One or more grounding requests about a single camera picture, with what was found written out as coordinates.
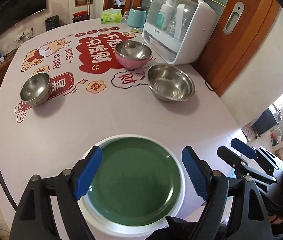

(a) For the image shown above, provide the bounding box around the white paper plate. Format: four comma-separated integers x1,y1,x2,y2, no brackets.
78,134,186,238

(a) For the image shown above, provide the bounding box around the green plate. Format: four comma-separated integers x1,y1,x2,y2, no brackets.
88,137,182,226

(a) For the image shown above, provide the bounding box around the wide steel bowl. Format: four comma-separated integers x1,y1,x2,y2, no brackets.
146,64,195,102

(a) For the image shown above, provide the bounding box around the pink steel bowl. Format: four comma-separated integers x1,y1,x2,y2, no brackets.
114,40,152,69

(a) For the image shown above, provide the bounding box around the white bottle sterilizer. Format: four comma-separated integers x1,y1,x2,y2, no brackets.
142,0,217,65

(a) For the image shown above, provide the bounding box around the black air fryer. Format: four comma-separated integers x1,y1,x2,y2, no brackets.
45,15,60,31

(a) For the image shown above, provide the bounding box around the red basket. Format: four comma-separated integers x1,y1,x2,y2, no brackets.
73,10,90,21

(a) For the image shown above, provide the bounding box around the green tissue box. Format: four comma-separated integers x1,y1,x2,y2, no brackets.
101,8,122,23

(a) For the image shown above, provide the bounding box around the teal canister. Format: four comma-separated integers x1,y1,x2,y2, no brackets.
127,7,147,28

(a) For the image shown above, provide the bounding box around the black television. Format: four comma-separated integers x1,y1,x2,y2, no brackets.
0,0,46,35

